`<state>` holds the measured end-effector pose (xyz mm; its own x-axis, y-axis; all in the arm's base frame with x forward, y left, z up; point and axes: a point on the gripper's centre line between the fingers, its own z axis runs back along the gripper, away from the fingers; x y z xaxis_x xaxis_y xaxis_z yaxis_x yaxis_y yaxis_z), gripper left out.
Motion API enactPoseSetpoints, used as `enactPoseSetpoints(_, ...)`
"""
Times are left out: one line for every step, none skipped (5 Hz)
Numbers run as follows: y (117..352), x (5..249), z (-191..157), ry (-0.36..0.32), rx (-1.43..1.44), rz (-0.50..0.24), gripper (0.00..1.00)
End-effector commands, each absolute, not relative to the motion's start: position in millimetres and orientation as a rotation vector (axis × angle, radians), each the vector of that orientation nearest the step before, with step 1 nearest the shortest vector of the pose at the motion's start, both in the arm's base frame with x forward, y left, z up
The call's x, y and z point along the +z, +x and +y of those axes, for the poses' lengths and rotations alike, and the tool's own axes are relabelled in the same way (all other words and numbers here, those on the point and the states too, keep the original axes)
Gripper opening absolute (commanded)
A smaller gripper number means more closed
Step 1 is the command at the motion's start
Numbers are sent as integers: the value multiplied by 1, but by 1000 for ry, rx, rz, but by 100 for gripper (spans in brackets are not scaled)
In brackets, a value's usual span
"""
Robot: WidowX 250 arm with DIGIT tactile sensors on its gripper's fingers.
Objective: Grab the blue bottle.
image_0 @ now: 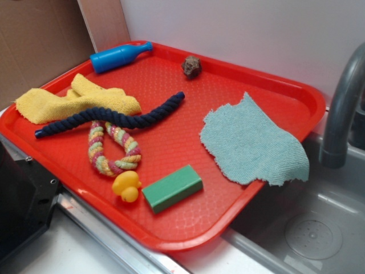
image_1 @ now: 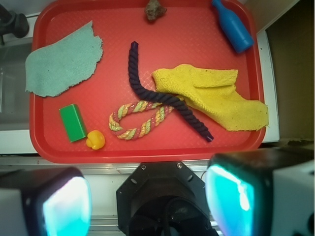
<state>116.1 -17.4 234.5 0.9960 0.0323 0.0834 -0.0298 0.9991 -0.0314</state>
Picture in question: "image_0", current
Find red plastic tray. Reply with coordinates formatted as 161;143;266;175
1;44;326;253

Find brown rock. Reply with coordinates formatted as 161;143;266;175
181;55;202;79

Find yellow rubber duck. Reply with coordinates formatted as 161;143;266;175
112;171;141;203

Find brown cardboard panel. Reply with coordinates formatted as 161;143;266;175
1;1;94;109

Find green rectangular block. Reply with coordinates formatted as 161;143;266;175
142;165;203;214

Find grey sink basin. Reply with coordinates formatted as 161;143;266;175
173;131;365;274

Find navy blue rope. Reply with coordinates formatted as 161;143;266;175
34;91;185;139

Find multicoloured rope ring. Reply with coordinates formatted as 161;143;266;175
87;120;143;178

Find blue plastic bottle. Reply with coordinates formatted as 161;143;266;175
90;41;153;74

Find light blue cloth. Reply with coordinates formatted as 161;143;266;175
200;93;310;186

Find yellow cloth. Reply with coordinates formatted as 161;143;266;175
15;74;141;124

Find grey faucet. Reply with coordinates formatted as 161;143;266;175
319;43;364;168

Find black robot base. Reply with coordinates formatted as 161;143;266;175
1;145;61;263

